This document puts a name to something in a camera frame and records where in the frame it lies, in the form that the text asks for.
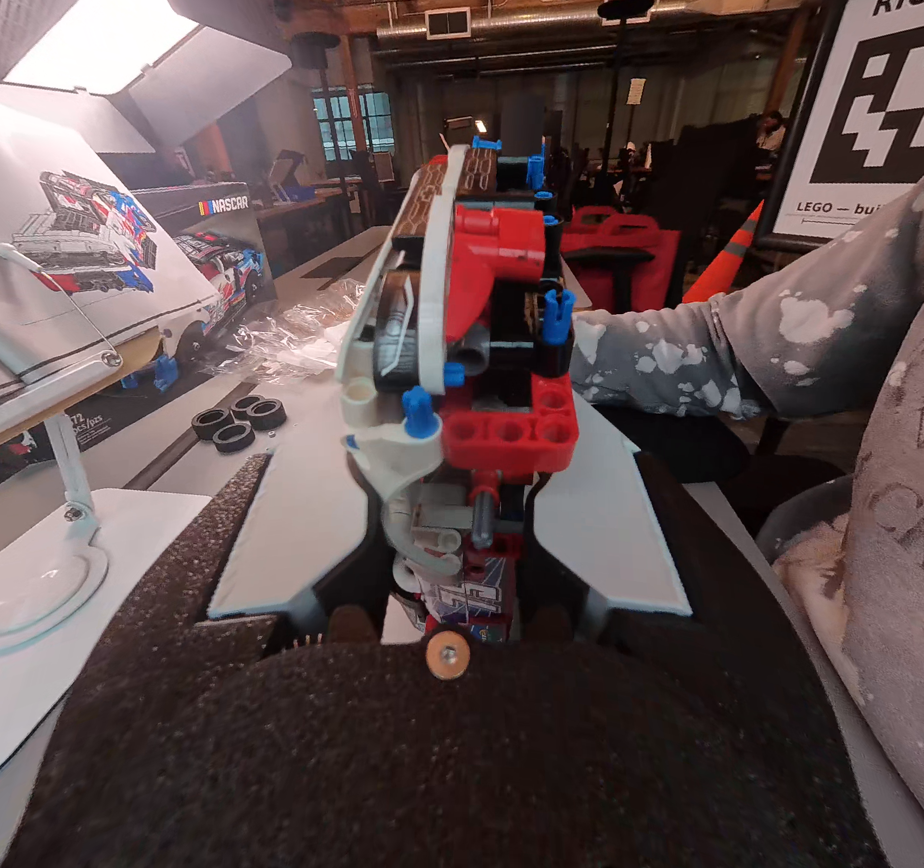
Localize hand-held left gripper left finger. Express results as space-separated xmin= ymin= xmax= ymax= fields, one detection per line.
xmin=208 ymin=401 xmax=396 ymax=643

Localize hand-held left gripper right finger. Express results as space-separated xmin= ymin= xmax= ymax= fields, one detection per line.
xmin=518 ymin=408 xmax=692 ymax=639

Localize toy brick race car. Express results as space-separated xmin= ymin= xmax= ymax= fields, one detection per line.
xmin=337 ymin=133 xmax=581 ymax=647

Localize car instruction booklet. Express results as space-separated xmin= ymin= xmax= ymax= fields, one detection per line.
xmin=0 ymin=103 xmax=225 ymax=408

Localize person's right forearm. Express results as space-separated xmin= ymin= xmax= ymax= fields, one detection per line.
xmin=569 ymin=178 xmax=924 ymax=423

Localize clear plastic bags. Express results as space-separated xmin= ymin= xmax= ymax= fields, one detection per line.
xmin=217 ymin=275 xmax=385 ymax=387

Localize white book stand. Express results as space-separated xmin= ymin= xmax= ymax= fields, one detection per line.
xmin=0 ymin=240 xmax=212 ymax=769

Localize person's grey printed clothing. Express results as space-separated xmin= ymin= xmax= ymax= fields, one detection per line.
xmin=757 ymin=334 xmax=924 ymax=813

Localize orange traffic cone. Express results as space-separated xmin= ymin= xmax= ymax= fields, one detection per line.
xmin=681 ymin=200 xmax=767 ymax=306

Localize toy car set box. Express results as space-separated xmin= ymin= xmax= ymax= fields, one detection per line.
xmin=133 ymin=180 xmax=280 ymax=371

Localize marker pattern poster board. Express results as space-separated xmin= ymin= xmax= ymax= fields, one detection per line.
xmin=754 ymin=0 xmax=924 ymax=257

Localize black floor lamp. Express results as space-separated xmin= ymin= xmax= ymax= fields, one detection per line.
xmin=597 ymin=0 xmax=655 ymax=156

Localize studio light panel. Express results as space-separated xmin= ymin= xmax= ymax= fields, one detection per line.
xmin=0 ymin=0 xmax=294 ymax=156

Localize silver air duct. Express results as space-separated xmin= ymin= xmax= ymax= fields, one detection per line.
xmin=375 ymin=0 xmax=796 ymax=55

